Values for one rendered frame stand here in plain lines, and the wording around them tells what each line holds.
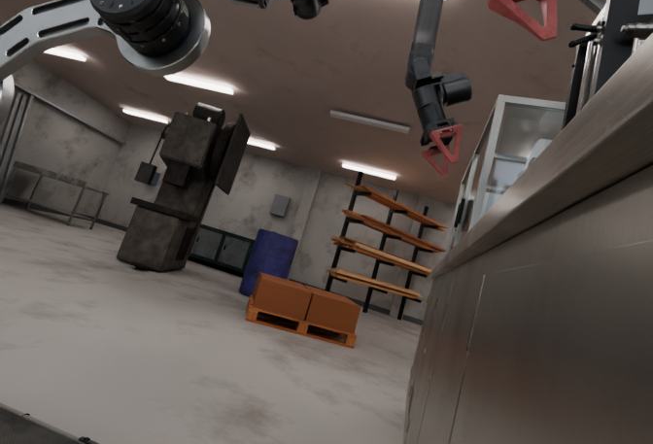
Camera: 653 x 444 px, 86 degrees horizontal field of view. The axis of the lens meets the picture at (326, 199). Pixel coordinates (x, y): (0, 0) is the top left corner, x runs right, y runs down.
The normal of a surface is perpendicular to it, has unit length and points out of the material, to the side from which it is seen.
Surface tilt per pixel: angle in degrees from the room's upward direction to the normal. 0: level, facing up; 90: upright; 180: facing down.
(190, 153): 92
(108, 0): 90
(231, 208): 90
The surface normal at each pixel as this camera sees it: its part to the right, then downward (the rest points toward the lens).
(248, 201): -0.11, -0.22
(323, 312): 0.21, -0.11
